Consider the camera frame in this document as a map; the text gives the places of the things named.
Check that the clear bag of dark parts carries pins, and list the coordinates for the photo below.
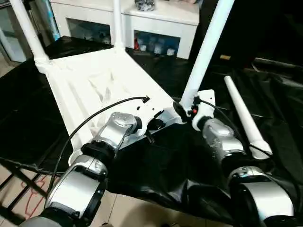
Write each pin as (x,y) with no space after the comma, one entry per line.
(145,4)

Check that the white jar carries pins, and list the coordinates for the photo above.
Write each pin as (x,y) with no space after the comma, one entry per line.
(157,49)
(169,51)
(143,47)

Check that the grey rounded robot part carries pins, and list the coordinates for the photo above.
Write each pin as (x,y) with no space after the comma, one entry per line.
(105,224)

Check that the small yellow label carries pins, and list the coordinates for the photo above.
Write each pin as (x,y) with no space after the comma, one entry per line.
(225,57)

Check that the black plastic mat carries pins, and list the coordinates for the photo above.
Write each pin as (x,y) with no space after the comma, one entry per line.
(165,160)

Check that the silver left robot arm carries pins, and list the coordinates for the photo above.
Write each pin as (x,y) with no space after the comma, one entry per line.
(116,130)

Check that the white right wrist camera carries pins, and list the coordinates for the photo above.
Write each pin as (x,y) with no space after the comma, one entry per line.
(206,104)

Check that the white sideboard cabinet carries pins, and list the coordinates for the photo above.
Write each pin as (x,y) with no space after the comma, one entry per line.
(154,23)

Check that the glass door metal frame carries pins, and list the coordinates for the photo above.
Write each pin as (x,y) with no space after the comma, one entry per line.
(9,35)

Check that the white plastic table top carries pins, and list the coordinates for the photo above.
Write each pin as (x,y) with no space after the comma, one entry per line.
(82,71)

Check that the blue printed panel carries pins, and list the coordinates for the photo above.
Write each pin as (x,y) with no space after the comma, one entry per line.
(52,21)

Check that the white plastic table leg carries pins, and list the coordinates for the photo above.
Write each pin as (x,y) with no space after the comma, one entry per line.
(246,118)
(118,23)
(208,47)
(30,35)

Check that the red container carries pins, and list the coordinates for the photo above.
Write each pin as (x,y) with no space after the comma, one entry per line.
(136,43)

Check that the black backdrop cloth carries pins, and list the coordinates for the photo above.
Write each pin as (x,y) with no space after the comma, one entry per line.
(260,26)

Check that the black folding stand frame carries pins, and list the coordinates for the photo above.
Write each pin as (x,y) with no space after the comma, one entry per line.
(28,182)

